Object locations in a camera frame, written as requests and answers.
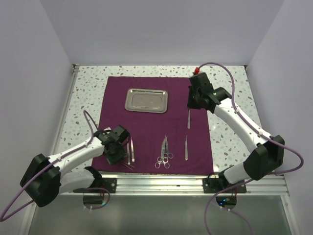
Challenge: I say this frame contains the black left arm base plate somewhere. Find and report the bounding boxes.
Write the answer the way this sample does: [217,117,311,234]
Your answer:
[73,176,117,194]

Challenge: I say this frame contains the steel scalpel handle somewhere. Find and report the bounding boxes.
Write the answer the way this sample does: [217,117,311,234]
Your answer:
[185,135,188,161]

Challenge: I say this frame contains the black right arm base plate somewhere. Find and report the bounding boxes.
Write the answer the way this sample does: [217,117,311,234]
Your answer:
[202,173,247,193]

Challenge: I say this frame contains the purple cloth wrap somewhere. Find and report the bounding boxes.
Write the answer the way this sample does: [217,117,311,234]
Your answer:
[92,76,213,175]

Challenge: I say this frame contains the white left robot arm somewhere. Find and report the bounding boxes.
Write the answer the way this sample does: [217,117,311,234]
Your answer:
[20,125,130,207]

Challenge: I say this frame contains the small steel hemostat clamp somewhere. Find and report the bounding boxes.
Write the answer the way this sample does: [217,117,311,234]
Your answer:
[164,135,174,159]

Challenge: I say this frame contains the ridged steel dressing forceps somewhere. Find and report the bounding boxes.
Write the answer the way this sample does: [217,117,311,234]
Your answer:
[187,109,191,129]

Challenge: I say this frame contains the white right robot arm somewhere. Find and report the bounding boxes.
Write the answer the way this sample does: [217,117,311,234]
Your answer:
[187,72,285,192]

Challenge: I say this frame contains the aluminium left side rail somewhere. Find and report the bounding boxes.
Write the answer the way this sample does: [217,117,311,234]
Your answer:
[48,64,81,156]

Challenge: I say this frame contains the steel surgical scissors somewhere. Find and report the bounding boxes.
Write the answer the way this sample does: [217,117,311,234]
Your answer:
[155,140,165,169]

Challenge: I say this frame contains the stainless steel instrument tray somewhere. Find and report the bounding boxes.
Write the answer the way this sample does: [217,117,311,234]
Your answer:
[125,88,168,114]

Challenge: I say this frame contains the aluminium front rail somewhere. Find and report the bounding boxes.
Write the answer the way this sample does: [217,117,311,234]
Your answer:
[30,172,289,196]

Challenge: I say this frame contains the aluminium rail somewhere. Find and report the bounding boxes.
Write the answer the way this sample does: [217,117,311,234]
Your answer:
[30,172,289,196]
[48,64,81,156]

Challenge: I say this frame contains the steel needle holder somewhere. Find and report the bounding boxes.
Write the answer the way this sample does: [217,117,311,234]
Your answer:
[161,153,170,169]

